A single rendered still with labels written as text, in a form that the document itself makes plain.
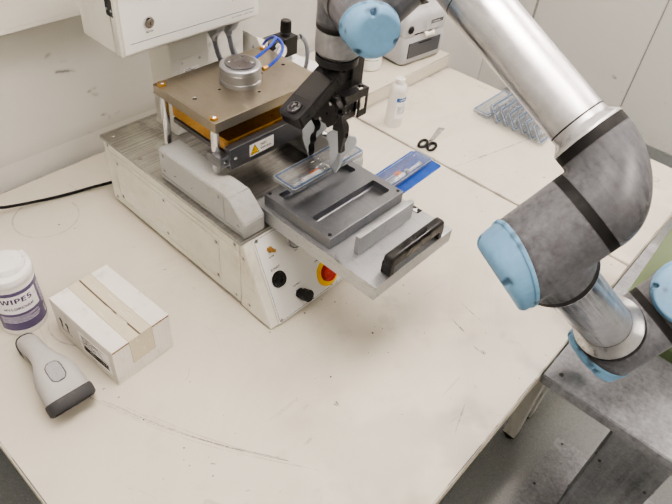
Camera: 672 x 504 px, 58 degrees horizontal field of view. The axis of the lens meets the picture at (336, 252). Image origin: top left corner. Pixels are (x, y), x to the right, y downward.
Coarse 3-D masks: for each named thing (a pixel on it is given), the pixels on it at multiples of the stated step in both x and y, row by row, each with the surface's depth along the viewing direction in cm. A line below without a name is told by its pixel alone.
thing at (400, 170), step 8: (416, 152) 163; (400, 160) 160; (408, 160) 160; (416, 160) 161; (424, 160) 161; (392, 168) 157; (400, 168) 157; (408, 168) 158; (416, 168) 158; (384, 176) 154; (392, 176) 154; (400, 176) 155; (392, 184) 152
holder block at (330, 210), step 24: (360, 168) 117; (288, 192) 111; (312, 192) 113; (336, 192) 111; (360, 192) 114; (384, 192) 114; (288, 216) 107; (312, 216) 106; (336, 216) 109; (360, 216) 107; (336, 240) 104
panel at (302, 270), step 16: (256, 240) 111; (272, 240) 114; (256, 256) 112; (272, 256) 114; (288, 256) 117; (304, 256) 120; (272, 272) 115; (288, 272) 118; (304, 272) 121; (320, 272) 124; (272, 288) 115; (288, 288) 118; (320, 288) 125; (272, 304) 116; (288, 304) 119; (304, 304) 122
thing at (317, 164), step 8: (320, 152) 113; (328, 152) 113; (352, 152) 114; (304, 160) 111; (312, 160) 111; (320, 160) 111; (328, 160) 111; (344, 160) 112; (288, 168) 108; (296, 168) 109; (304, 168) 109; (312, 168) 109; (320, 168) 109; (328, 168) 109; (280, 176) 107; (288, 176) 107; (296, 176) 107; (304, 176) 107; (312, 176) 107; (288, 184) 105; (296, 184) 105
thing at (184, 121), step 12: (276, 108) 119; (180, 120) 118; (192, 120) 114; (252, 120) 115; (264, 120) 115; (276, 120) 116; (192, 132) 116; (204, 132) 113; (228, 132) 111; (240, 132) 111; (252, 132) 112; (228, 144) 109
